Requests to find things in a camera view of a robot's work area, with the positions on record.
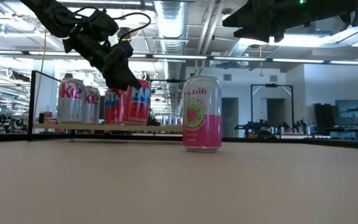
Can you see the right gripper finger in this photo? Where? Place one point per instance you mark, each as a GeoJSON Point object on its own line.
{"type": "Point", "coordinates": [255, 33]}
{"type": "Point", "coordinates": [239, 21]}

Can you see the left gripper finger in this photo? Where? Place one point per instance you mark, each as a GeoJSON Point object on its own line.
{"type": "Point", "coordinates": [120, 79]}
{"type": "Point", "coordinates": [122, 53]}

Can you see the red Fanta strawberry can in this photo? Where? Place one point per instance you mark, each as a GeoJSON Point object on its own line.
{"type": "Point", "coordinates": [114, 107]}
{"type": "Point", "coordinates": [138, 104]}

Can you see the silver Diet Coke can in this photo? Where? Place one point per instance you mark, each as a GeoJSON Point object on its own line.
{"type": "Point", "coordinates": [70, 102]}
{"type": "Point", "coordinates": [92, 105]}

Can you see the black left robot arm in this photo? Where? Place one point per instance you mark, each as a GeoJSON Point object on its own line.
{"type": "Point", "coordinates": [48, 15]}

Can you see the wooden shelf board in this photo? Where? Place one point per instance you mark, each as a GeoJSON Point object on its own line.
{"type": "Point", "coordinates": [89, 127]}

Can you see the colourful boxes stack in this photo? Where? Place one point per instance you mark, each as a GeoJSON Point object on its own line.
{"type": "Point", "coordinates": [47, 117]}

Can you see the grey computer monitor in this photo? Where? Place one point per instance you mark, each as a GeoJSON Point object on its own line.
{"type": "Point", "coordinates": [351, 110]}

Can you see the dark background desk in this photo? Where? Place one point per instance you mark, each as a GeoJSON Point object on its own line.
{"type": "Point", "coordinates": [346, 129]}

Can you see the black ceiling dome camera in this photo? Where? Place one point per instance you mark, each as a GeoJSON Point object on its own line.
{"type": "Point", "coordinates": [125, 32]}

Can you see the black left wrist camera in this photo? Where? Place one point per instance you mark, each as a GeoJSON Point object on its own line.
{"type": "Point", "coordinates": [102, 25]}

